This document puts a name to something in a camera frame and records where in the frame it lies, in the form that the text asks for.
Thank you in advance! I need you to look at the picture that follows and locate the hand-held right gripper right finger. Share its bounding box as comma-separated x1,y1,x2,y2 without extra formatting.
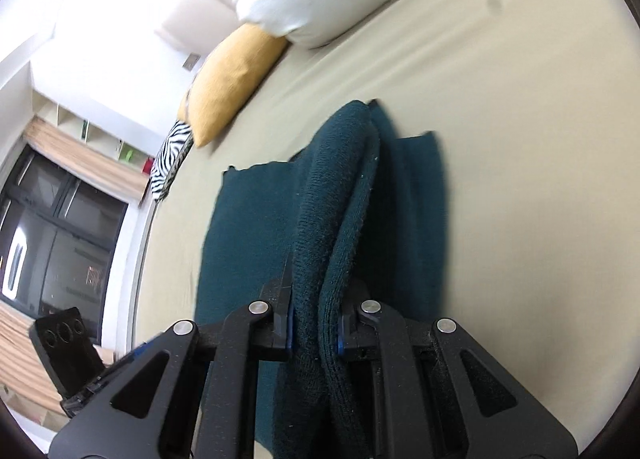
336,276,578,459

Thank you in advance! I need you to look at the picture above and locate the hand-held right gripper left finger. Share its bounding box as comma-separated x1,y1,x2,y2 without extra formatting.
47,251,296,459

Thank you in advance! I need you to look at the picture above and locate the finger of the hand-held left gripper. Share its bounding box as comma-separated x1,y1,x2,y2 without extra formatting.
90,331,173,390

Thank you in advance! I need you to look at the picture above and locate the dark green sweater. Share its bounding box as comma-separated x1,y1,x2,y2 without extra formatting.
192,99,446,459

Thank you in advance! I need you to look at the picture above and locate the white window ledge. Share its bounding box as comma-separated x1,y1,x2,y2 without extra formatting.
102,189,161,365

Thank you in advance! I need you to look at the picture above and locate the dark window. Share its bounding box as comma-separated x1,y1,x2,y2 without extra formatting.
0,142,130,345

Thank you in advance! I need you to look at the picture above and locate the zebra print pillow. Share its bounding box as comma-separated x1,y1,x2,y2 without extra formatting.
149,120,195,201

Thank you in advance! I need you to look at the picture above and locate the bed with beige sheet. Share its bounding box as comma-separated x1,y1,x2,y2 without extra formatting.
132,0,640,459

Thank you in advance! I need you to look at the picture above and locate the yellow pillow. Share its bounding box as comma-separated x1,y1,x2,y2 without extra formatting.
177,23,291,148

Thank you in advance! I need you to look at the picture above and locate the beige padded headboard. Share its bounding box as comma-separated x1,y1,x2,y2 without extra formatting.
155,0,241,60

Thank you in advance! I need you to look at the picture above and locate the white wall shelf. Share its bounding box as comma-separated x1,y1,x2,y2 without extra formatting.
32,89,156,175

